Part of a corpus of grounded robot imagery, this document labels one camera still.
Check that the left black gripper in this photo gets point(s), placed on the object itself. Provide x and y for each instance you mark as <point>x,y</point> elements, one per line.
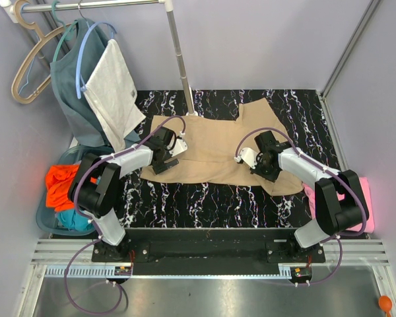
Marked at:
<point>160,166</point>

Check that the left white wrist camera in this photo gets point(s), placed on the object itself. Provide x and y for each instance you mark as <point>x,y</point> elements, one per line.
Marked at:
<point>178,145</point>

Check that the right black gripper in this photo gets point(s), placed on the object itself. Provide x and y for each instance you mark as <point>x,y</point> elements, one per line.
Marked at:
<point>271,177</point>

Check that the blue plastic laundry basket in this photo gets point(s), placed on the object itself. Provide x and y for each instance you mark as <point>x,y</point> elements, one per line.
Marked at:
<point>46,217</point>

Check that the beige wooden hanger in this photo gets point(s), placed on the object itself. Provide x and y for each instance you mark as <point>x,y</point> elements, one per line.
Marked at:
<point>43,39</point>

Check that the green hanger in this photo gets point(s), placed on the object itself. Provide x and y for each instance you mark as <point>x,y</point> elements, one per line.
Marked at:
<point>62,48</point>

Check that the metal clothes rack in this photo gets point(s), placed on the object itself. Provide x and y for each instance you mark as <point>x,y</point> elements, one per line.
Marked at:
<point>7,6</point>

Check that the orange ball tool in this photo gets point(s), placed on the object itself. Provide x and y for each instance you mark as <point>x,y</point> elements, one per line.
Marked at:
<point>386,305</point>

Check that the beige t shirt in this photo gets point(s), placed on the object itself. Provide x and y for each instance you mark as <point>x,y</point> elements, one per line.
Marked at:
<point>211,150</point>

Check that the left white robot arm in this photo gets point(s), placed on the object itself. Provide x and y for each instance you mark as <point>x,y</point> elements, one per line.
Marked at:
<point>97,183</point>

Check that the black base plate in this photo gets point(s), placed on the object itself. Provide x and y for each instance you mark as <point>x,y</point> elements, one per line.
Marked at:
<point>207,252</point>

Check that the teal blue t shirt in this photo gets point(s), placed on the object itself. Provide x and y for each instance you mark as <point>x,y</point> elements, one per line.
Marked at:
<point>71,220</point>

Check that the white hanging t shirt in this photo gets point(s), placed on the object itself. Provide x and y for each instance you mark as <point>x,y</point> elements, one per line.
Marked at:
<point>111,94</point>

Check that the orange t shirt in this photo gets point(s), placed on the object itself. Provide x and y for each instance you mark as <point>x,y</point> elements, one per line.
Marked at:
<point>58,182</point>

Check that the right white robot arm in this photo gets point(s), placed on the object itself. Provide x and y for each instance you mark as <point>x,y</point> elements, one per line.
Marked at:
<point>340,204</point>

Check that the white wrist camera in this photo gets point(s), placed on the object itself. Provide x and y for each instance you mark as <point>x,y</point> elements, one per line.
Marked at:
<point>248,156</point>
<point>178,145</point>

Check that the aluminium frame rail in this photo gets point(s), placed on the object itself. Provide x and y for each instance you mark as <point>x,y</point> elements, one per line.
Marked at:
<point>363,23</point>

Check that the grey-green hanging t shirt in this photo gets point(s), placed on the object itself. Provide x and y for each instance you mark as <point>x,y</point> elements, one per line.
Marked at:
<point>69,76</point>

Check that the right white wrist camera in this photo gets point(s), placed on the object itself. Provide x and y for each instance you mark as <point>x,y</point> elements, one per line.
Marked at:
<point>248,156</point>

